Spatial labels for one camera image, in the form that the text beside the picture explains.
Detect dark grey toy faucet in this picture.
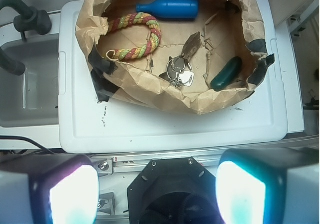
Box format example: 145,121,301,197
0,0,53,76

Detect multicolour braided rope toy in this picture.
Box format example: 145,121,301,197
106,12,163,62

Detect blue plastic bottle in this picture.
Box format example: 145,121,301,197
136,0,199,20

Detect black cable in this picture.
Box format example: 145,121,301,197
0,135,61,155

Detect dark green toy cucumber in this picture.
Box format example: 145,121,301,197
210,56,243,92

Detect silver key bunch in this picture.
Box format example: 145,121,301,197
159,56,195,88

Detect white plastic bin lid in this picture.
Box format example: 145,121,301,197
58,1,288,154

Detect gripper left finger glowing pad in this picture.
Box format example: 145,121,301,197
0,154,100,224

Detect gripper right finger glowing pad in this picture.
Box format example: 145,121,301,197
215,147,320,224

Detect crumpled brown paper bag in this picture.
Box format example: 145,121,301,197
75,0,275,115

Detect aluminium extrusion rail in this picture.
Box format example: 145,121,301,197
89,135,320,176

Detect grey plastic sink basin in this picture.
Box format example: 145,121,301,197
0,24,60,128

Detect brown wood chip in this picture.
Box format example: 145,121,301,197
181,31,202,61

